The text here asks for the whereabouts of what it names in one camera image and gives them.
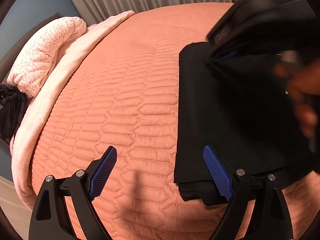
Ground light pink blanket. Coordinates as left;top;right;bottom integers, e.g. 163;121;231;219
11;10;137;212

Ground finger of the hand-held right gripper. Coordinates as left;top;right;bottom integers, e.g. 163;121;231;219
206;48;283;67

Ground black pants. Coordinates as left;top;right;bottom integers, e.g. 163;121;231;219
173;42;320;205

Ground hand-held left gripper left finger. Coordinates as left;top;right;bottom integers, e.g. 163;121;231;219
28;145;118;240

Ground pink quilted bedspread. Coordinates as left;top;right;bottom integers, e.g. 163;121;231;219
27;1;310;240

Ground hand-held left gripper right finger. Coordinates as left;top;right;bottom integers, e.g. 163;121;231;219
203;145;293;240

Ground black cloth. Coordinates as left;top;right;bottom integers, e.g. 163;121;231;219
0;84;28;140

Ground person's right hand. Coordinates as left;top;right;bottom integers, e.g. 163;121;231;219
274;57;320;136

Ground floral pink pillow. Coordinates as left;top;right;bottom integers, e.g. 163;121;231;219
7;16;87;97

